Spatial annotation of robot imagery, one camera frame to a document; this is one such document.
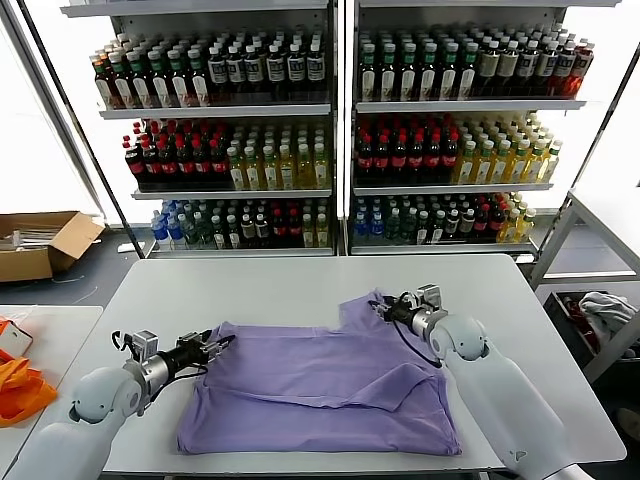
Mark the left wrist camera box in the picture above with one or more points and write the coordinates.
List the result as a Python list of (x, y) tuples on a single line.
[(145, 344)]

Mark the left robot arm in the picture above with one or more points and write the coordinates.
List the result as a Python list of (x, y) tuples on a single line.
[(100, 400)]

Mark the yellow drink bottle green label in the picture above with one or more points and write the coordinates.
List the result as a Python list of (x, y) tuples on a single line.
[(550, 166), (484, 167), (322, 232), (304, 170), (510, 229), (235, 172), (270, 171), (535, 166), (321, 170), (501, 166), (252, 172), (286, 171), (308, 234), (466, 167), (517, 166), (525, 227)]

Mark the dark shoe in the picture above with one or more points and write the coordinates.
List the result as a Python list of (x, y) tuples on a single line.
[(630, 417)]

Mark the red drink bottle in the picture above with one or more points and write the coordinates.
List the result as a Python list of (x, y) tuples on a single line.
[(582, 70)]

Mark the cola bottle red cap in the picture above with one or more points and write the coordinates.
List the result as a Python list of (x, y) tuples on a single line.
[(294, 229), (415, 159), (201, 163), (218, 163), (381, 160), (481, 224), (365, 160), (496, 222), (134, 165), (279, 229), (184, 164), (449, 158), (398, 160), (150, 164), (167, 164), (432, 159)]

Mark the orange cloth bag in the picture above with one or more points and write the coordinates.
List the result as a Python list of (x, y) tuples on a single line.
[(20, 395)]

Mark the blue water bottle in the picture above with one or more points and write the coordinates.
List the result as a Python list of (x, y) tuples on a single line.
[(361, 229), (375, 229), (160, 230), (174, 232)]

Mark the grey metal frame table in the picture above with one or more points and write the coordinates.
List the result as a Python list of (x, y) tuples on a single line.
[(590, 274)]

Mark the dark tea bottle green cap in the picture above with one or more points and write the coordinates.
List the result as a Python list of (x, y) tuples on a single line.
[(179, 84), (199, 84), (449, 74), (368, 75), (428, 74), (121, 85), (468, 73), (388, 75), (140, 85), (408, 75), (159, 85)]

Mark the grey diagonal frame beam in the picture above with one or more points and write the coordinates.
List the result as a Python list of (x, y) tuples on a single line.
[(76, 167)]

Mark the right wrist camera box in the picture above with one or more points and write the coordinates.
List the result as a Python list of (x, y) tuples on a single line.
[(430, 296)]

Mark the dark bottle blue label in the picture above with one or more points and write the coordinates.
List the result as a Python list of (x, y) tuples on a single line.
[(565, 67)]

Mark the black diagonal frame pole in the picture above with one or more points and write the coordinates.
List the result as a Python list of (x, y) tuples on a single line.
[(77, 120), (591, 150)]

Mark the dark bottle grey label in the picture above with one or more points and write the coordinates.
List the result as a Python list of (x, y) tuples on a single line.
[(295, 70), (548, 66), (275, 70), (254, 71), (528, 66), (235, 71), (315, 69), (217, 72)]

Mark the black storage crate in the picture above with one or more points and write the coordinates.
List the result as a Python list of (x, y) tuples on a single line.
[(560, 310)]

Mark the red packaged item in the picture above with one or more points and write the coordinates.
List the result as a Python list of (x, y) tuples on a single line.
[(575, 312)]

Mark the metal shelf unit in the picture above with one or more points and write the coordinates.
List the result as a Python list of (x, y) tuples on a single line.
[(470, 106), (215, 111)]

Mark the purple t-shirt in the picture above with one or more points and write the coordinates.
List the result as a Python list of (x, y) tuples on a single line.
[(300, 390)]

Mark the green clear bottle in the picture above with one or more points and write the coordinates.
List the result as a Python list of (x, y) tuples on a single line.
[(393, 227), (190, 232), (408, 227)]

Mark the grey white crumpled cloth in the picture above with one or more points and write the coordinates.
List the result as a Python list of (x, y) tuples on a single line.
[(605, 310)]

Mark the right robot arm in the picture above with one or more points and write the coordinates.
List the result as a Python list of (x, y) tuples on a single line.
[(500, 390)]

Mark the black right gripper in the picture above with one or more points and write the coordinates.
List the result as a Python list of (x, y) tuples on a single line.
[(406, 315)]

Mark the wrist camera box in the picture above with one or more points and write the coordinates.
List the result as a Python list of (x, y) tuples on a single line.
[(430, 296), (145, 344)]

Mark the red tea bottle white label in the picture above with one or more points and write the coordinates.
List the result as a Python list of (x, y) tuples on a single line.
[(102, 87)]

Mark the small white orange box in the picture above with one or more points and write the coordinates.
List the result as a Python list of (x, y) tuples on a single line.
[(17, 342)]

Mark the small white floor object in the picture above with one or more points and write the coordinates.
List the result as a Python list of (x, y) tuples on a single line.
[(125, 247)]

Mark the dark bottle beige label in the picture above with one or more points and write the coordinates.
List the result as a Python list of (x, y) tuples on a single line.
[(509, 66), (489, 67)]

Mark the dark bottle white cap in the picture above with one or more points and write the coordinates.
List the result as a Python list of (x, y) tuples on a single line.
[(452, 226), (467, 225), (218, 234), (438, 230), (233, 234), (423, 230), (261, 231), (247, 231)]

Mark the open cardboard box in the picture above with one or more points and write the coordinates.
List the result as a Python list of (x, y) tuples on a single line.
[(30, 262)]

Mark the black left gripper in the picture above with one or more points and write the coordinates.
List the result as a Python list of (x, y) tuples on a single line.
[(190, 352)]

